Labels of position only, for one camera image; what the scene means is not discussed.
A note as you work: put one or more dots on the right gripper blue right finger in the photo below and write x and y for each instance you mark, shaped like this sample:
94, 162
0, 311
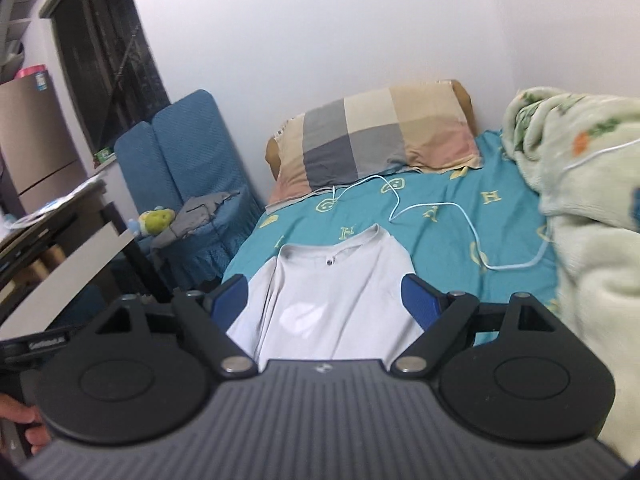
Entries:
424, 302

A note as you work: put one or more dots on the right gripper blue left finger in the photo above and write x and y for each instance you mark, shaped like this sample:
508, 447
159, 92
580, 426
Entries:
225, 304

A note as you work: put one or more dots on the white t-shirt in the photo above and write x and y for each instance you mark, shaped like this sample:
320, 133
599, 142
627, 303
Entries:
340, 302

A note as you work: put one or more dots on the person's left hand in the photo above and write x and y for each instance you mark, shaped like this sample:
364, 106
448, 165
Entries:
36, 434

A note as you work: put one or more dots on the teal patterned bed sheet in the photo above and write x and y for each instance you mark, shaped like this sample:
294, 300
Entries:
474, 230

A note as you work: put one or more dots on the grey shark plush toy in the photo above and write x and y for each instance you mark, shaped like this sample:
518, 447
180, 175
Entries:
196, 212

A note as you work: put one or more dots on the white black desk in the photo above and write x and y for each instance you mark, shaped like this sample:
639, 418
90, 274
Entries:
51, 255

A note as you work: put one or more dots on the green yellow plush toy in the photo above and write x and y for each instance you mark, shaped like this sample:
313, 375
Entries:
151, 222

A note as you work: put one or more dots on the checkered pillow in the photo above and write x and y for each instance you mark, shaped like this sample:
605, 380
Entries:
427, 127

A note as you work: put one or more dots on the brown cabinet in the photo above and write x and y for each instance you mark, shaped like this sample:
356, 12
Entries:
39, 160

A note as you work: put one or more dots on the green box on windowsill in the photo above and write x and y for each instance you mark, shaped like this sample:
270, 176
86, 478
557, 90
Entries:
103, 156

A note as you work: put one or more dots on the light green fleece blanket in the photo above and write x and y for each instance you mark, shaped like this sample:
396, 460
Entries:
580, 153

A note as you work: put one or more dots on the dark window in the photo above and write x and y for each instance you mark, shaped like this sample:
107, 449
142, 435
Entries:
107, 65

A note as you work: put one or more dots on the pink lidded container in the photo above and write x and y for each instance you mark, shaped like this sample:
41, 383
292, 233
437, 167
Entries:
38, 72

